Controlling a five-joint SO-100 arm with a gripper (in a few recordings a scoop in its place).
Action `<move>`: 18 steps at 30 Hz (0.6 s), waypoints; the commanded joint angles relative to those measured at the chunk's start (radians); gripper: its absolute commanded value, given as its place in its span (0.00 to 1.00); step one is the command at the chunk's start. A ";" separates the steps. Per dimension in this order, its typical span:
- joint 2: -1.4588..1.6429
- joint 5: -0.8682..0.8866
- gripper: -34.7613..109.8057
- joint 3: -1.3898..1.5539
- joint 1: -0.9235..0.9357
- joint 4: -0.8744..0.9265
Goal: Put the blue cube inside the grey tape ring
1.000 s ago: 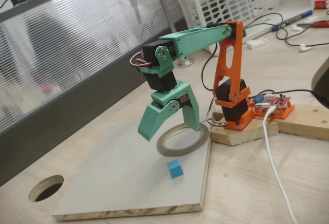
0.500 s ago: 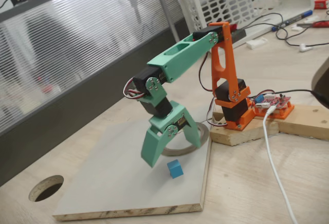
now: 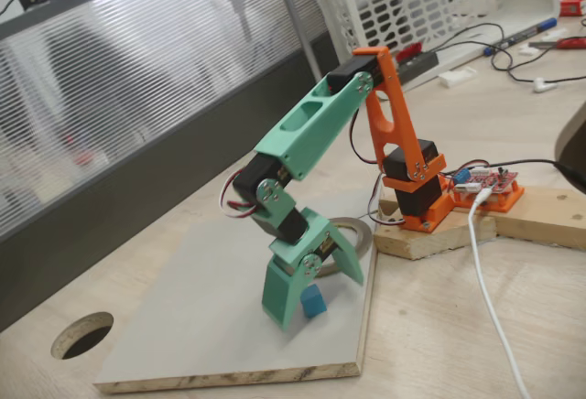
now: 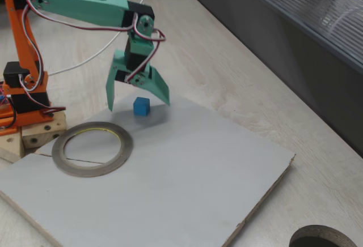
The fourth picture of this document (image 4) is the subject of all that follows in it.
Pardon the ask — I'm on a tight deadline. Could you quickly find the blue cube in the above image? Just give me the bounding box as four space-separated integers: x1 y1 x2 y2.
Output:
133 97 150 117

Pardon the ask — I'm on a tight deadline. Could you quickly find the short wooden base block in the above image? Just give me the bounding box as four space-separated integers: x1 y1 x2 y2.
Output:
21 112 67 149

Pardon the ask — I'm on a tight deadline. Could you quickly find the white chipboard panel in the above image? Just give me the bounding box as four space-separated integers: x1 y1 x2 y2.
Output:
0 93 296 247

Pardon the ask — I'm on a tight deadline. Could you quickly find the frosted glass desk partition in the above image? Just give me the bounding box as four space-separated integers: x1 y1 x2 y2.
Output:
172 0 363 160

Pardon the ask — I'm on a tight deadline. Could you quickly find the white USB cable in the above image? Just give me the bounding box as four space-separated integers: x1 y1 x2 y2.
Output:
47 0 157 77

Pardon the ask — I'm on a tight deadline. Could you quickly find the base servo wire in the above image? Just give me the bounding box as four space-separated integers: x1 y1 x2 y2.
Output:
42 105 66 117

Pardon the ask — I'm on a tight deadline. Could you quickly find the wrist servo wire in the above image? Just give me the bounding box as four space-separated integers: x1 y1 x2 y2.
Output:
24 0 167 85

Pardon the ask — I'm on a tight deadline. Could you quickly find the grey tape ring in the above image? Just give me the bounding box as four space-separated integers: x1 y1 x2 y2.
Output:
51 121 134 178

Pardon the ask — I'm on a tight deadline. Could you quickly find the upper arm servo wire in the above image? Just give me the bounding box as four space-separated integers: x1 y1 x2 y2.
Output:
16 0 45 92

